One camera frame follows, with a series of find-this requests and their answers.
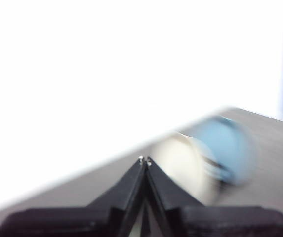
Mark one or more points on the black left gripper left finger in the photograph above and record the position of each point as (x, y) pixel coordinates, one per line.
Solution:
(111, 217)

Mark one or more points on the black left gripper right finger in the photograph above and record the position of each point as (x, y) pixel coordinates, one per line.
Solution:
(180, 217)

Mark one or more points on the beige plate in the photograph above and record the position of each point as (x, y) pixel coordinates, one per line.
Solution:
(180, 163)

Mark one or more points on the blue plate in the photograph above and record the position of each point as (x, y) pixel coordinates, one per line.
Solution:
(230, 145)

